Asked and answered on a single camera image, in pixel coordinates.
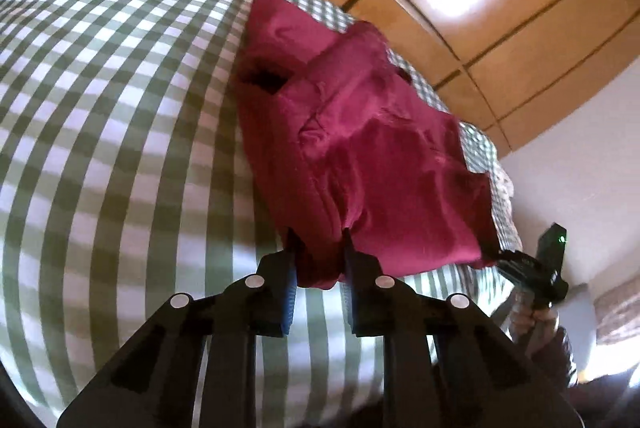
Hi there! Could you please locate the dark red garment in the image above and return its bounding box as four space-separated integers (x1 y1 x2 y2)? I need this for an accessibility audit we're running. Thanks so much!
234 0 499 288

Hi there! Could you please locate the person's right hand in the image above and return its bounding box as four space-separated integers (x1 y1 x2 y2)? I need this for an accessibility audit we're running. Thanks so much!
509 291 559 356

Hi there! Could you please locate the dark sleeved right forearm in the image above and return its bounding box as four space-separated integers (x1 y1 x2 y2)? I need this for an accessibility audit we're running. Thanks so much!
527 327 578 391

